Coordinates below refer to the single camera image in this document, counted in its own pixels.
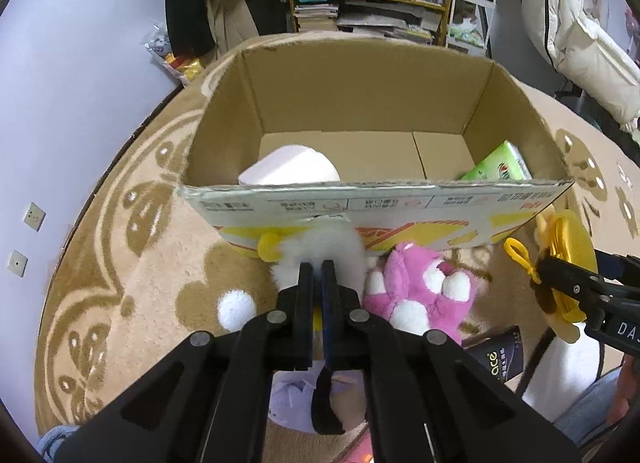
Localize white trolley cart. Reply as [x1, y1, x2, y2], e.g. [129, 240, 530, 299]
[445, 0, 497, 56]

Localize person's right leg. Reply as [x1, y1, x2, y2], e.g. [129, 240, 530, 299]
[552, 368, 631, 446]

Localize person's left leg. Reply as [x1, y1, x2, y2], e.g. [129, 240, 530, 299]
[37, 424, 83, 461]

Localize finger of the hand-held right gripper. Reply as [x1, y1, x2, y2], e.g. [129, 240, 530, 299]
[594, 251, 640, 290]
[536, 254, 622, 325]

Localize black cable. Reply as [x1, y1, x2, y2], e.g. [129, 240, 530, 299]
[517, 330, 556, 396]

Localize printed cardboard box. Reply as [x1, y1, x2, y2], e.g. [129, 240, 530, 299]
[179, 33, 576, 261]

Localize stack of books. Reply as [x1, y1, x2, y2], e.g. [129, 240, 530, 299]
[336, 0, 436, 44]
[294, 3, 340, 33]

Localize gold foil packet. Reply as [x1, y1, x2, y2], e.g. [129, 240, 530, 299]
[167, 56, 206, 86]

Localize green tissue packet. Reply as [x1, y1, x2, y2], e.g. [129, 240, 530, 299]
[457, 140, 533, 181]

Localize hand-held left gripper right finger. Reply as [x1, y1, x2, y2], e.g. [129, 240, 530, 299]
[321, 259, 582, 463]

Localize pink plush bear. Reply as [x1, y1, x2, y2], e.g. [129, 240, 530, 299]
[362, 242, 478, 344]

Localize cream puffer coat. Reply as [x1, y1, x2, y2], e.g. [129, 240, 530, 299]
[520, 0, 640, 124]

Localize beige hanging coat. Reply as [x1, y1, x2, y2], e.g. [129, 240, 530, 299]
[205, 0, 262, 56]

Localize clear plastic bag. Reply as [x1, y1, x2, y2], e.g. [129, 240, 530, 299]
[145, 26, 174, 69]

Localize pink plastic packet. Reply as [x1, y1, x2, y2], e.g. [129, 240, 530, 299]
[237, 144, 342, 186]

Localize person's leg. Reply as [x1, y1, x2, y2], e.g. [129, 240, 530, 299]
[552, 368, 631, 446]
[37, 424, 83, 461]

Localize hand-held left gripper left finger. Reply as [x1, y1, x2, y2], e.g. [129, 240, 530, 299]
[54, 260, 317, 463]

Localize white wall socket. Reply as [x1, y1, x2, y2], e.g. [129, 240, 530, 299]
[24, 202, 47, 231]
[7, 249, 28, 278]

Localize white fluffy plush toy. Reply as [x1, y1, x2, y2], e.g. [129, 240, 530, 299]
[257, 220, 370, 304]

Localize yellow sunflower toy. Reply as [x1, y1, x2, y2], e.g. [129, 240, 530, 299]
[502, 207, 599, 344]

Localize person's right hand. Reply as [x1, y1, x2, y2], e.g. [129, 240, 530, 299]
[607, 357, 640, 425]

